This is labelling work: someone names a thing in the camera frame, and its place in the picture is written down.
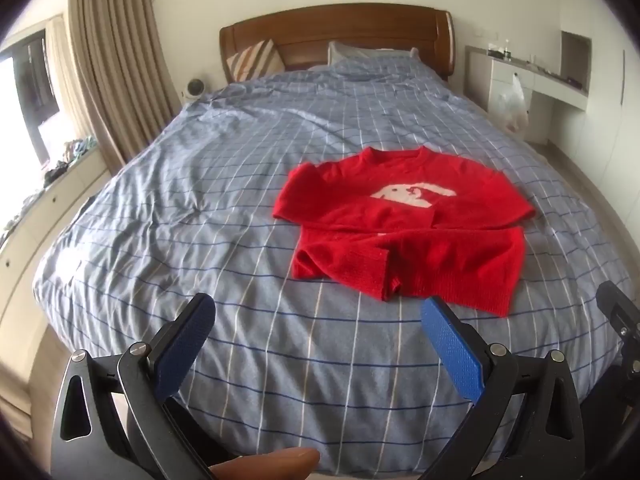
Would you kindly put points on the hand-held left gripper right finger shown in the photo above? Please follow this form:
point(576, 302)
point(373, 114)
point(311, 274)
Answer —
point(452, 347)

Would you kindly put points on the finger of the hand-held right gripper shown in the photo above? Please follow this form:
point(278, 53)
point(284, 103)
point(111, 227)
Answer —
point(617, 312)

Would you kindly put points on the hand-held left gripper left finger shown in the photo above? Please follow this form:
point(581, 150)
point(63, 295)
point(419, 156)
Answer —
point(185, 345)

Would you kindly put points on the red knitted sweater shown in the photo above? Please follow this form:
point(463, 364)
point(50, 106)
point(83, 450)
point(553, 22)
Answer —
point(400, 240)

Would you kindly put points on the person's left hand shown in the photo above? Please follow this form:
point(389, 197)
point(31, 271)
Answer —
point(265, 464)

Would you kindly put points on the bed with blue checked duvet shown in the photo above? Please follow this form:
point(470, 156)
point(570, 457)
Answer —
point(200, 210)

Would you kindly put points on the white windowsill cabinet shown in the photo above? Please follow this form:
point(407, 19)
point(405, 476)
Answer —
point(50, 210)

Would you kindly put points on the heap of mixed clutter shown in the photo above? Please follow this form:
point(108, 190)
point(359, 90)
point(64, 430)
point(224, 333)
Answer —
point(70, 157)

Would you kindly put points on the clear plastic bag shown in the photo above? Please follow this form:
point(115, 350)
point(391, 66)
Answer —
point(510, 105)

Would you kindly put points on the small white fan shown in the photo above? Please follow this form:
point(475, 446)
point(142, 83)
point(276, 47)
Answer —
point(194, 89)

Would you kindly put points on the white desk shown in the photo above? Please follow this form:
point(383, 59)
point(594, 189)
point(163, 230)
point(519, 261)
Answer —
point(500, 75)

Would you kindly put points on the small dark bottles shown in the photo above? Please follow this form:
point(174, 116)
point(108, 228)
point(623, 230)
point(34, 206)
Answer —
point(500, 51)

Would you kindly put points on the striped pillow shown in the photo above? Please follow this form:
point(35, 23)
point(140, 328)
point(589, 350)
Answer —
point(255, 60)

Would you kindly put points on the beige curtain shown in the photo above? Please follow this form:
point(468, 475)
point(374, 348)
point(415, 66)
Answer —
point(115, 60)

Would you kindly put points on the window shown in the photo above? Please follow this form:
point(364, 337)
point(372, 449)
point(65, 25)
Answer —
point(30, 85)

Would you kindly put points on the light blue pillow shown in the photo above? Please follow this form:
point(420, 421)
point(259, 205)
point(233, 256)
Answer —
point(350, 52)

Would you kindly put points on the wooden headboard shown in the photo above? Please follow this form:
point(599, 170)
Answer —
point(340, 25)

